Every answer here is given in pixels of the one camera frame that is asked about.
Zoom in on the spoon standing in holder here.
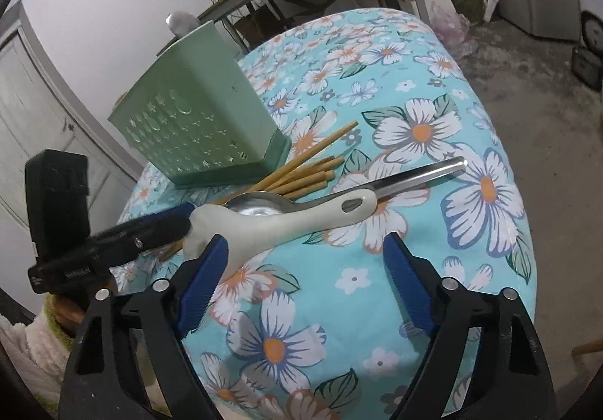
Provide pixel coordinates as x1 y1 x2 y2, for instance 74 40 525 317
165 11 200 38

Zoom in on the cream fleece left sleeve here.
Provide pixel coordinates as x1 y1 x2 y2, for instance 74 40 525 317
1 295 76 419

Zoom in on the bamboo chopstick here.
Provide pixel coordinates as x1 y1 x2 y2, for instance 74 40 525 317
214 156 343 205
267 170 334 194
264 156 335 191
274 179 328 200

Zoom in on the floral turquoise tablecloth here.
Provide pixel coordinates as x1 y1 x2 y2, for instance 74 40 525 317
109 8 537 419

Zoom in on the pink plastic bag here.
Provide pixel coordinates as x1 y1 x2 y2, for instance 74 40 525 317
428 3 478 60

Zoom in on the stainless steel spoon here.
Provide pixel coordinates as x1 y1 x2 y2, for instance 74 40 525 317
225 157 468 216

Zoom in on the person's left hand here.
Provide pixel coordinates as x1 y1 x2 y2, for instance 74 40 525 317
49 275 118 334

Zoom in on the bamboo chopstick angled apart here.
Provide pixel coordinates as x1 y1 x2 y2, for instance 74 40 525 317
249 121 359 191

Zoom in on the green perforated utensil holder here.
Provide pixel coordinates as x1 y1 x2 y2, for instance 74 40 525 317
108 22 291 187

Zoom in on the white plastic rice paddle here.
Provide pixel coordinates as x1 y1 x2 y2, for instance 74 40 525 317
183 189 377 280

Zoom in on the white panel door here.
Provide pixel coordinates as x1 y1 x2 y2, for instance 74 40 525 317
1 2 142 314

